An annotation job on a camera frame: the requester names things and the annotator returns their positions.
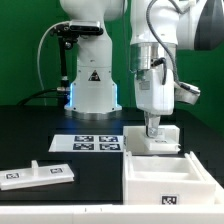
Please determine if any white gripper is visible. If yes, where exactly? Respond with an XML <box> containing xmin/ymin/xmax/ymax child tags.
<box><xmin>134</xmin><ymin>69</ymin><xmax>174</xmax><ymax>137</ymax></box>

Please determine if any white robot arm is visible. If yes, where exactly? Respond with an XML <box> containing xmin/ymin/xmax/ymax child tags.
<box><xmin>60</xmin><ymin>0</ymin><xmax>224</xmax><ymax>138</ymax></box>

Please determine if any white cabinet top block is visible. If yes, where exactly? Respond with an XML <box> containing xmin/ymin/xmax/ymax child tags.
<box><xmin>123</xmin><ymin>125</ymin><xmax>175</xmax><ymax>155</ymax></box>

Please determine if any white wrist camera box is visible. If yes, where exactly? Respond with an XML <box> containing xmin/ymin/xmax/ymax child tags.
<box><xmin>175</xmin><ymin>83</ymin><xmax>201</xmax><ymax>105</ymax></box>

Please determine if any white cabinet body box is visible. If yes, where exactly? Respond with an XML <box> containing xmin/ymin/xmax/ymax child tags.
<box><xmin>123</xmin><ymin>152</ymin><xmax>224</xmax><ymax>206</ymax></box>

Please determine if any white cabinet door panel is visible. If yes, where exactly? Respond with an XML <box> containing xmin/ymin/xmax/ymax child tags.
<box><xmin>0</xmin><ymin>160</ymin><xmax>74</xmax><ymax>191</ymax></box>

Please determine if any grey camera cable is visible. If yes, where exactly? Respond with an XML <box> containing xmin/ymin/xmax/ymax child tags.
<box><xmin>36</xmin><ymin>22</ymin><xmax>69</xmax><ymax>107</ymax></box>

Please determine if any white marker sheet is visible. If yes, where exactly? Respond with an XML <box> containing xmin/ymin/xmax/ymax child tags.
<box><xmin>49</xmin><ymin>135</ymin><xmax>123</xmax><ymax>152</ymax></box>

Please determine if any black cable on table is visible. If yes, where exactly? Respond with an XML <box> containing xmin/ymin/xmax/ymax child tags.
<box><xmin>16</xmin><ymin>89</ymin><xmax>66</xmax><ymax>108</ymax></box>

